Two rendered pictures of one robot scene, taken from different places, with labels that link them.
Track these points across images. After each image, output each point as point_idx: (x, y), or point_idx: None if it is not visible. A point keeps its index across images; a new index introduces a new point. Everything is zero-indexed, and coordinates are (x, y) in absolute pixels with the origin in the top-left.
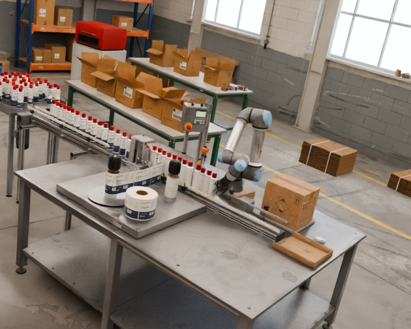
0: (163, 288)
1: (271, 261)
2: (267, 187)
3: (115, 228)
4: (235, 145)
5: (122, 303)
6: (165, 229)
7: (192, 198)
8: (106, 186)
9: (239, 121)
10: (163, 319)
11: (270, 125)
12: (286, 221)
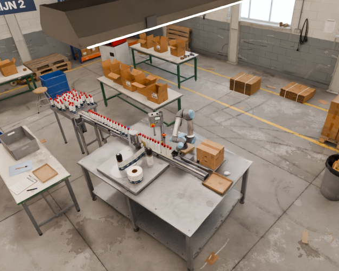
0: None
1: (201, 194)
2: (197, 150)
3: (125, 191)
4: (177, 132)
5: (140, 214)
6: (149, 185)
7: (162, 160)
8: (118, 167)
9: (177, 118)
10: (159, 220)
11: (193, 116)
12: (207, 169)
